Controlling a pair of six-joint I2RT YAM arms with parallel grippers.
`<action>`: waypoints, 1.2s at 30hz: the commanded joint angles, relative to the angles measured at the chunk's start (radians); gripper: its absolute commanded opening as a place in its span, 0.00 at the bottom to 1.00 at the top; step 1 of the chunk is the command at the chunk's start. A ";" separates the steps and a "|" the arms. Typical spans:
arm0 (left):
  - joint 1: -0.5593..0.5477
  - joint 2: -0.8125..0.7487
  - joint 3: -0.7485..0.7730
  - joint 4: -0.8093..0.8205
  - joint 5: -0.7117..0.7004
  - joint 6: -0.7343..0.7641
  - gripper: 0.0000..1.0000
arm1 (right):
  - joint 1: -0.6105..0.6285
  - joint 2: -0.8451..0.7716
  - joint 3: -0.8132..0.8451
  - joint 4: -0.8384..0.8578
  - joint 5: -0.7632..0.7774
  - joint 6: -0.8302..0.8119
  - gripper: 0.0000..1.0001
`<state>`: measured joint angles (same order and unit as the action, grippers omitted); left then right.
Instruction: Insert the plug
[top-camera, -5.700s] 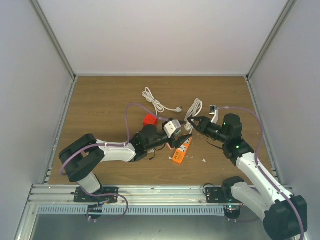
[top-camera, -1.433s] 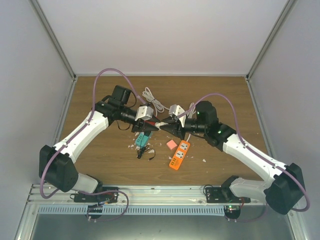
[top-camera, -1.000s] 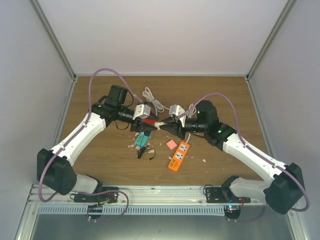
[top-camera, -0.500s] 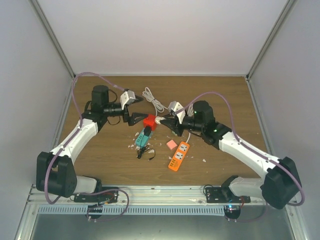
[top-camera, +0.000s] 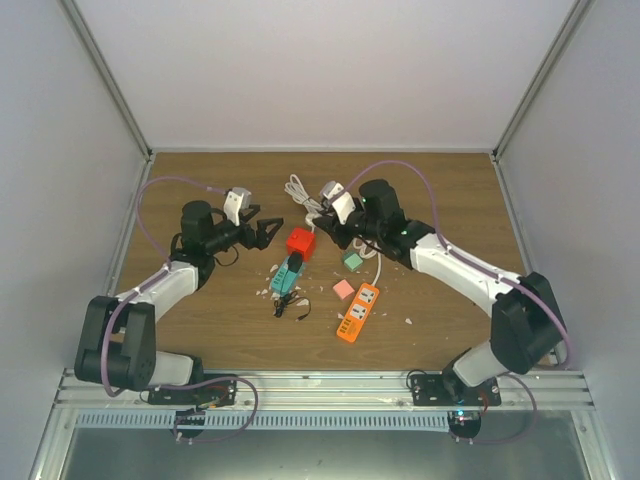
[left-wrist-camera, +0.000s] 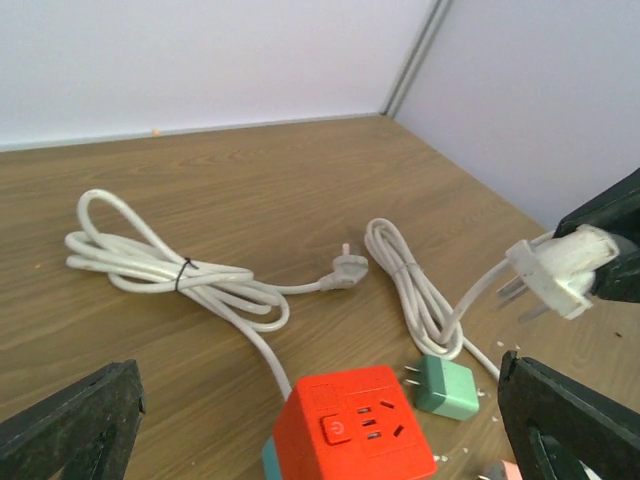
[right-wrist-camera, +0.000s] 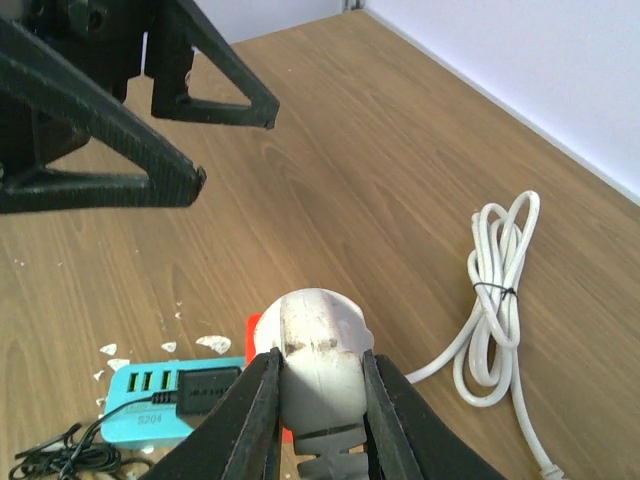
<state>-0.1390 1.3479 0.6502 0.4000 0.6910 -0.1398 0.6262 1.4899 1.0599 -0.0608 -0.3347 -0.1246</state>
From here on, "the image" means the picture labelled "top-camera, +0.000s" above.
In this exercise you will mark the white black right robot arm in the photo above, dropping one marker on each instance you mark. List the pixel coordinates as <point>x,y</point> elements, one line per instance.
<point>525,319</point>

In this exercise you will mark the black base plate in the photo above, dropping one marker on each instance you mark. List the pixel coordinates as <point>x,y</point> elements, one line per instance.
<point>436,389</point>
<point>220,391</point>

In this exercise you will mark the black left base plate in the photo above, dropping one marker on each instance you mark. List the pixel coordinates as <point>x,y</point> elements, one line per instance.
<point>220,391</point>

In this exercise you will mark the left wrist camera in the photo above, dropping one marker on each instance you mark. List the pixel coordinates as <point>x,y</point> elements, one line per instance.
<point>237,199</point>

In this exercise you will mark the pink square adapter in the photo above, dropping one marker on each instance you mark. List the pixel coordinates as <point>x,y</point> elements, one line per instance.
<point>343,289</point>

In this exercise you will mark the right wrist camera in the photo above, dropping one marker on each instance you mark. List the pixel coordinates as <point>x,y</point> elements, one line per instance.
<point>335,198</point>

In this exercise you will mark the teal power strip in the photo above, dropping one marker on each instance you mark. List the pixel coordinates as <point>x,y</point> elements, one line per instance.
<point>284,281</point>

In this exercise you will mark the green square adapter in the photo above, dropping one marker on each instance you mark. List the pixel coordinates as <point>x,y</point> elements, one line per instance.
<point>352,261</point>

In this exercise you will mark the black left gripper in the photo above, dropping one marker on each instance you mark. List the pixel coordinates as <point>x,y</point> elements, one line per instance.
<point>261,241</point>

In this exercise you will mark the slotted cable duct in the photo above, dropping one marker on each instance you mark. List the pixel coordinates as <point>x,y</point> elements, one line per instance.
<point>268,420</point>

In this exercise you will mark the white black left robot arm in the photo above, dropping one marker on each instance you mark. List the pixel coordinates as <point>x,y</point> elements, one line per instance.
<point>117,347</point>

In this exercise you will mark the orange power strip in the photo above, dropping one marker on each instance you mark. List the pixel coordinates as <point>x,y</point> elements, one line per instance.
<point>357,313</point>

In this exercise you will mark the black power adapter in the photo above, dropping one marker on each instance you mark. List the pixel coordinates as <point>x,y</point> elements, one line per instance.
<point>295,262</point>

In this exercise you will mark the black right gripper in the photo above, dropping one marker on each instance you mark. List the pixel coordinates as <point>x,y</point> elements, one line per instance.
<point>333,229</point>

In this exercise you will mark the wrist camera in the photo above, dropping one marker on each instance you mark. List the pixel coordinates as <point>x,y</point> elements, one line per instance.
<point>335,198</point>
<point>237,199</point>

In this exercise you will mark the red cube power socket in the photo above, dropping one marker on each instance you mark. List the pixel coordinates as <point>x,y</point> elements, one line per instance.
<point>301,241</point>

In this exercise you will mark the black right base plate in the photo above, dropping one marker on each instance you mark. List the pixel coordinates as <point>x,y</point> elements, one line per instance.
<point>436,389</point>

